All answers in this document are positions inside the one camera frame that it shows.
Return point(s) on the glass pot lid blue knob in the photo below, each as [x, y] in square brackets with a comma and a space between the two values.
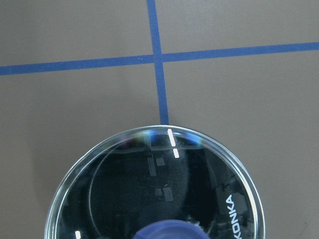
[157, 182]

